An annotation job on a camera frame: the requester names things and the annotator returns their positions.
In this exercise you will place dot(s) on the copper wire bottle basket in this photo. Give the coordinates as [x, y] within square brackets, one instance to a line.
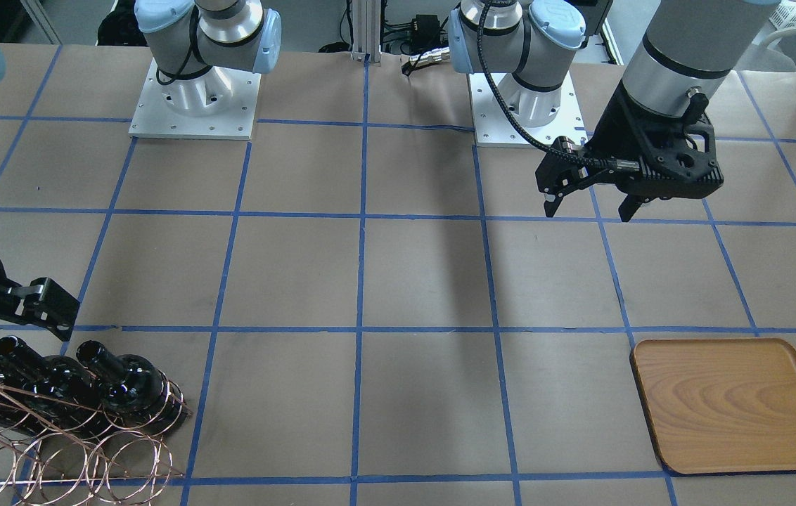
[122, 466]

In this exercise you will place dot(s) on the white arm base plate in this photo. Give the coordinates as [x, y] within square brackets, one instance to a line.
[545, 116]
[220, 105]

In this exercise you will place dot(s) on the aluminium frame post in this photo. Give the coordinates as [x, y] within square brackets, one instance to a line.
[366, 24]

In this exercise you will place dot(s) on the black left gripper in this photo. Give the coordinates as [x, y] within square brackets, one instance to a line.
[611, 133]

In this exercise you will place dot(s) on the black power adapter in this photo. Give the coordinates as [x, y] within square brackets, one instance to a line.
[425, 32]

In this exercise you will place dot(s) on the wooden tray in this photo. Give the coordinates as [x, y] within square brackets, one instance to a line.
[717, 406]

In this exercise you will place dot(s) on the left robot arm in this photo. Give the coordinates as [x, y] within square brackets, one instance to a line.
[686, 46]

